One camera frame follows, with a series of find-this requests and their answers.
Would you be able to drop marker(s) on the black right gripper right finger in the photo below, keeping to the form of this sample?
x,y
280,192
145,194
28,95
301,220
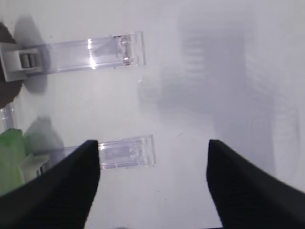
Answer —
x,y
246,197

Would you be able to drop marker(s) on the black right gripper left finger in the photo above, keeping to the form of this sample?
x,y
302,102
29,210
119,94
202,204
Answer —
x,y
59,199

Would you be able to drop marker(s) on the green lettuce leaf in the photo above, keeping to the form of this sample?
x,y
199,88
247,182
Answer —
x,y
12,152

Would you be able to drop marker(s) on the clear rack with lettuce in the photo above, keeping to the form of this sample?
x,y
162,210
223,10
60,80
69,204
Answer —
x,y
44,148

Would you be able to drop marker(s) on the clear rack with meat patty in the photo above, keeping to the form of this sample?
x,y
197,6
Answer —
x,y
122,50

